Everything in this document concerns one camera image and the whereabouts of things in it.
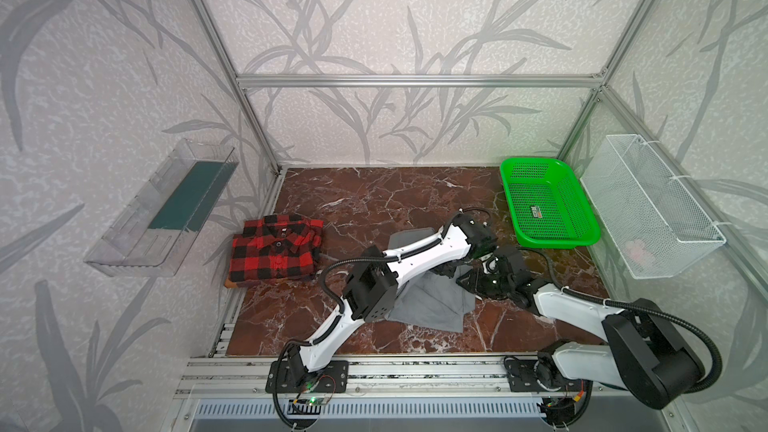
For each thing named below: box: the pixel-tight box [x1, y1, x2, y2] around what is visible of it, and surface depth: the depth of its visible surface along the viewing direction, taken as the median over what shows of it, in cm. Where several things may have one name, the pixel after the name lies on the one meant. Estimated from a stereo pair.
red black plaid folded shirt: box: [224, 214, 324, 288], surface depth 90 cm
